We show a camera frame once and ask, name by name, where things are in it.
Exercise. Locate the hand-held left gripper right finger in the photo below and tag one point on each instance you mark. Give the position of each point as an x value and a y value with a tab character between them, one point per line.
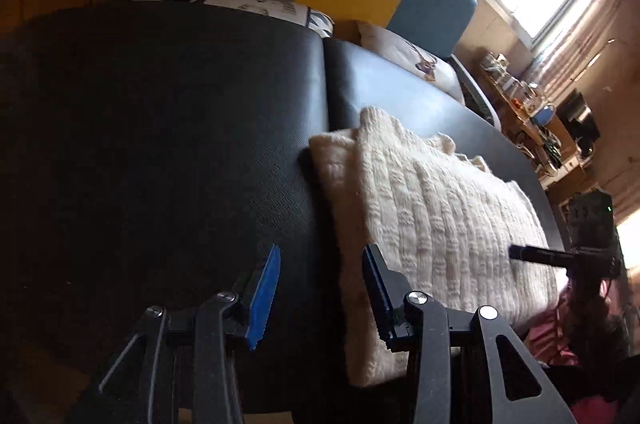
380	299

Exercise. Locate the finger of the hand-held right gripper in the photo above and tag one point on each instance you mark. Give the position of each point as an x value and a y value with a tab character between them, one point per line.
540	255

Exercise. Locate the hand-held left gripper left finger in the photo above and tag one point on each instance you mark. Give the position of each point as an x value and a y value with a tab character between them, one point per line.
264	294

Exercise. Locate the cream knitted sweater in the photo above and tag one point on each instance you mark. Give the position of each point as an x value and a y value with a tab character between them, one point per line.
425	214

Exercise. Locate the black monitor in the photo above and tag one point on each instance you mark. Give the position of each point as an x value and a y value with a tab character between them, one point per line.
580	119

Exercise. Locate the cluttered wooden desk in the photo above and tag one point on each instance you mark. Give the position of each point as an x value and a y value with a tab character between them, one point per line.
530	124

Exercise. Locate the blue bowl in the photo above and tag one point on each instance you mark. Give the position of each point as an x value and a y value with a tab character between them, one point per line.
543	115

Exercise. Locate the grey chair armrest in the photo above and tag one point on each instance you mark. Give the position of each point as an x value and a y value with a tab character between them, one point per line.
475	89

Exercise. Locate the beige curtain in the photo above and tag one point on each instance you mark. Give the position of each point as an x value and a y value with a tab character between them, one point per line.
590	34

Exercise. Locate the black leather bed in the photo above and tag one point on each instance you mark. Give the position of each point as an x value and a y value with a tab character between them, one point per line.
150	129

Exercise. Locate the deer print pillow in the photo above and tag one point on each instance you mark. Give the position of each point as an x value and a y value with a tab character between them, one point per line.
400	49

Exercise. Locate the geometric patterned pillow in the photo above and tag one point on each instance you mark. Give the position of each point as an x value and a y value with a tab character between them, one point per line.
260	4

